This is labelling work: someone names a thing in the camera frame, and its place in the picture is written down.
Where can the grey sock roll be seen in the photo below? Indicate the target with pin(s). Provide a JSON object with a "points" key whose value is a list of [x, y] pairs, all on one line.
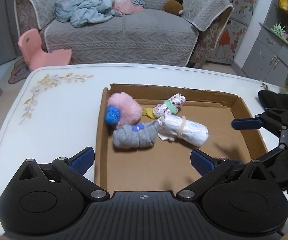
{"points": [[141, 135]]}

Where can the grey covered sofa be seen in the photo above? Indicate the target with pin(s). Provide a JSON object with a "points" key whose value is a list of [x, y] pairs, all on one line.
{"points": [[152, 36]]}

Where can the grey cabinet with shelves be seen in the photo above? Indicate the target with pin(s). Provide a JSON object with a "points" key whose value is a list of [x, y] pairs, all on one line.
{"points": [[268, 59]]}

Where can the pink plastic child chair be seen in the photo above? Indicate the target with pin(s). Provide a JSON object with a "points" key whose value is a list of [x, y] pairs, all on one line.
{"points": [[35, 57]]}

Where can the floor mat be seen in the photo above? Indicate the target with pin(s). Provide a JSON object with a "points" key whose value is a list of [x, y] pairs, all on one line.
{"points": [[19, 72]]}

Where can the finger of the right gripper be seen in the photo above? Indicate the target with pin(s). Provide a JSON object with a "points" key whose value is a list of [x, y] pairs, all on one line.
{"points": [[246, 124]]}

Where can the black cloth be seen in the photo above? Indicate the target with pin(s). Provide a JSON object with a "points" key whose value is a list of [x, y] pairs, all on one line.
{"points": [[269, 99]]}

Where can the white purple patterned bundle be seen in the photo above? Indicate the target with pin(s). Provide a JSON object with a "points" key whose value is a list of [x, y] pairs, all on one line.
{"points": [[170, 106]]}

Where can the pink cloth on sofa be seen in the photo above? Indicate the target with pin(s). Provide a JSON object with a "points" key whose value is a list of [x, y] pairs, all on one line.
{"points": [[126, 7]]}

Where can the brown plush toy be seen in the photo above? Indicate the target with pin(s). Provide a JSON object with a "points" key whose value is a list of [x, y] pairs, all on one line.
{"points": [[173, 7]]}

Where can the white blue striped roll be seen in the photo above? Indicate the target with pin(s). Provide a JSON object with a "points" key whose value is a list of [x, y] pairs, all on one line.
{"points": [[172, 127]]}

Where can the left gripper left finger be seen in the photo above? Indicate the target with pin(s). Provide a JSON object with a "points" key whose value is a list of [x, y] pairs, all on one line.
{"points": [[71, 171]]}

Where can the pink fluffy pompom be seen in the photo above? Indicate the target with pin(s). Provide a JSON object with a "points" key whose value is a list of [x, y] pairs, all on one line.
{"points": [[121, 110]]}

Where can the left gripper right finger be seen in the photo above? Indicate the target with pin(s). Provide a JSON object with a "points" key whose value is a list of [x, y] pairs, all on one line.
{"points": [[211, 170]]}

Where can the shallow cardboard box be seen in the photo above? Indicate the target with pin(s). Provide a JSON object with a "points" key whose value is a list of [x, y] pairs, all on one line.
{"points": [[166, 165]]}

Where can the flower decorated wardrobe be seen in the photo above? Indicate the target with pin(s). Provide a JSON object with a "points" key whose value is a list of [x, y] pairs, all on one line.
{"points": [[234, 32]]}

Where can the light blue blanket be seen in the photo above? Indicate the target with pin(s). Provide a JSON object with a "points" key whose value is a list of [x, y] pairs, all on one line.
{"points": [[82, 12]]}

